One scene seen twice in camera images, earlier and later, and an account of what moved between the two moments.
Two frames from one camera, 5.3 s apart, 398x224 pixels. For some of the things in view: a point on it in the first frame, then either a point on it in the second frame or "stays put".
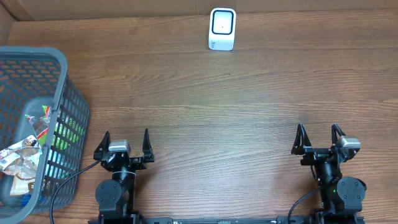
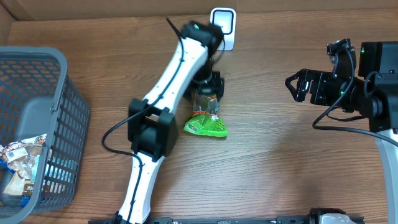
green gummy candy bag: [41, 126] to [205, 120]
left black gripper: [148, 157] to [217, 87]
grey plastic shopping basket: [31, 77] stays put
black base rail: [321, 219] stays put
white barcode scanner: [222, 24] stays put
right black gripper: [301, 145] to [318, 78]
